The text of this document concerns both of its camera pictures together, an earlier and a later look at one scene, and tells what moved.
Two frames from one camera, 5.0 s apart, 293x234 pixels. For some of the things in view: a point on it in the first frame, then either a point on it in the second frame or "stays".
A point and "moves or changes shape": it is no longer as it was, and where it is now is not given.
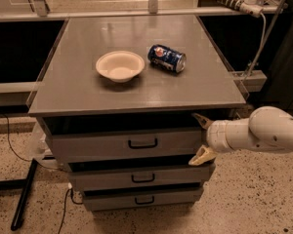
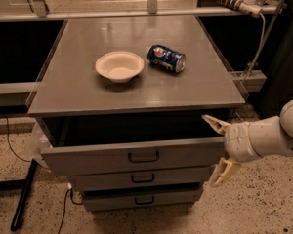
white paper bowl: [120, 65] stays
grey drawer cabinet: [117, 97] stays
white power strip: [249, 5] stays
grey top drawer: [127, 145] moves or changes shape
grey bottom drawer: [140, 196] stays
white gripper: [216, 136] to [238, 140]
